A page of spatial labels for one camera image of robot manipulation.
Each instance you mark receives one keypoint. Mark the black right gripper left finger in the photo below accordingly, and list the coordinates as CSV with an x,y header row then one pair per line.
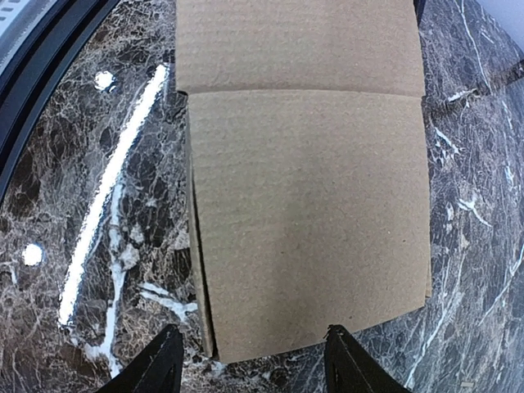
x,y
157,368

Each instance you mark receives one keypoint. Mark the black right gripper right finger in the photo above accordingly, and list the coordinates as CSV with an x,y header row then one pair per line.
x,y
350,369

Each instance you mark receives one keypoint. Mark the brown cardboard box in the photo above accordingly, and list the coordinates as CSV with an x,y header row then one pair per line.
x,y
308,191

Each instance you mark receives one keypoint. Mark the black front table rail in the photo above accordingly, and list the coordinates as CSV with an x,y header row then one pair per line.
x,y
33,61

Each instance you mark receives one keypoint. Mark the white slotted cable duct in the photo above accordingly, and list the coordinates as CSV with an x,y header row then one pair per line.
x,y
19,13

